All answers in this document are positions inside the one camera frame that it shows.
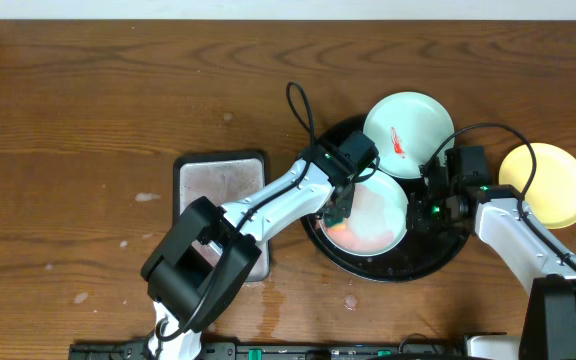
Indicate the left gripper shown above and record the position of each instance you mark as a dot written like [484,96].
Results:
[347,210]

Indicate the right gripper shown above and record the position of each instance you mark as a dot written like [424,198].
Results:
[417,219]

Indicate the pale green plate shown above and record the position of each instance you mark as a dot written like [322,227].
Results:
[378,219]
[407,128]

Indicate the yellow plate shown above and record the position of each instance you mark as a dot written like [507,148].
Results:
[552,194]

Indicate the green scrubbing sponge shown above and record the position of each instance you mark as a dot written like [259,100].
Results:
[334,223]

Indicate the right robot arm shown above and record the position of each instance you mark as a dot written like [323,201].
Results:
[542,264]

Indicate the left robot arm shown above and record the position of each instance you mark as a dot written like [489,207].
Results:
[202,262]

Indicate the round black serving tray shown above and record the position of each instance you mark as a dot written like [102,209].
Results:
[417,255]

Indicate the black rectangular soapy water tray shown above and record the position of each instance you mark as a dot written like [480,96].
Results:
[221,177]

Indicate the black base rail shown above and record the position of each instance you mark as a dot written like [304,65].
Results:
[230,351]

